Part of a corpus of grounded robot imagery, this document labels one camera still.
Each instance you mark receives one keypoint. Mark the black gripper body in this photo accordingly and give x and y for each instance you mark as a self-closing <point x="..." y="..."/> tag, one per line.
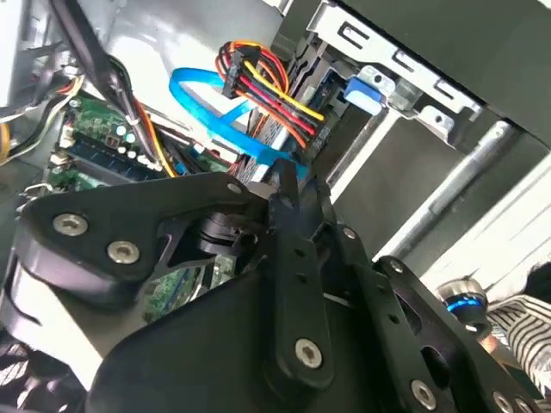
<point x="193" y="365"/>

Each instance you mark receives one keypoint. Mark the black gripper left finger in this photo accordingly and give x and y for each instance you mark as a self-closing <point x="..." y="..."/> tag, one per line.
<point x="129" y="206"/>

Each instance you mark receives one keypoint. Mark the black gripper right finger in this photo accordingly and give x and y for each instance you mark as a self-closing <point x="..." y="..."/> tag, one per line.
<point x="387" y="335"/>

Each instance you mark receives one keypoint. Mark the hard disk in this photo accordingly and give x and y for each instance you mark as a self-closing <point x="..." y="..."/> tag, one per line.
<point x="363" y="96"/>

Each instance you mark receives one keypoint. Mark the person's hand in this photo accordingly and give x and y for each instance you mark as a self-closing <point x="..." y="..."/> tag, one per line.
<point x="494" y="346"/>

